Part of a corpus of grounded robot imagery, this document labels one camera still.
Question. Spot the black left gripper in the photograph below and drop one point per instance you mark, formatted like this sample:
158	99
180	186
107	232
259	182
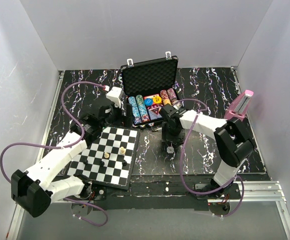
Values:
123	121

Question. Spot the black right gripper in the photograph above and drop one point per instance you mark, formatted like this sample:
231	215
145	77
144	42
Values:
166	135

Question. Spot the blue small blind button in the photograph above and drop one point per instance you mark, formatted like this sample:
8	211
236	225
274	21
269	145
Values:
148	102

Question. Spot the blue playing card deck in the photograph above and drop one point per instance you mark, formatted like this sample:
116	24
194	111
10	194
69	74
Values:
153	117

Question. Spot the yellow big blind button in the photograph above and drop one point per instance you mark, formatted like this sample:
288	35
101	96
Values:
157	99

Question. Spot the black poker set case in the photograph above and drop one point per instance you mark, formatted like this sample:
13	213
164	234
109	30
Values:
149	77

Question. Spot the black white chess board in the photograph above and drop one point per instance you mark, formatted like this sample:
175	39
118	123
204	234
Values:
110	159

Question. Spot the white poker chip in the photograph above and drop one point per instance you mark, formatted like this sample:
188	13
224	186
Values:
170	150

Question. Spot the triangular all-in marker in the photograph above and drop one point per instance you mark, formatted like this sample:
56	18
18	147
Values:
156	111

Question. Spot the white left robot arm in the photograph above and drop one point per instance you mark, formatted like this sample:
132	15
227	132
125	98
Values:
45	182

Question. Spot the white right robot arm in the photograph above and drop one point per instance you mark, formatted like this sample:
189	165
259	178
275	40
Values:
233	141

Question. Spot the light blue chip column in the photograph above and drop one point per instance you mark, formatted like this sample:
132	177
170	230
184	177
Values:
135	110

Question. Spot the green blue chip column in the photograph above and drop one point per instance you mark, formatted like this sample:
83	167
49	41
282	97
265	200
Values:
142	108

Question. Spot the red yellow chip column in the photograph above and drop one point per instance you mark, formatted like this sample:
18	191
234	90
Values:
165	98

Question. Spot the purple red chip column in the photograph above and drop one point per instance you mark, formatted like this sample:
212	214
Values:
172	95

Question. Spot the white chess pawn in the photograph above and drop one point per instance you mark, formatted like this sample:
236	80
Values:
106	155

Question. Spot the black chess piece right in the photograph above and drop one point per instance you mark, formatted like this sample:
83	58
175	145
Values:
124	163

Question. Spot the pink metronome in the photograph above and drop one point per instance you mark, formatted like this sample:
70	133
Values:
238	108

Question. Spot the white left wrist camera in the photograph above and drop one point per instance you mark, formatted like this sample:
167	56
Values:
115	95

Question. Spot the aluminium rail frame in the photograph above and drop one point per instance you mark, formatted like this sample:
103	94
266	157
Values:
155	186

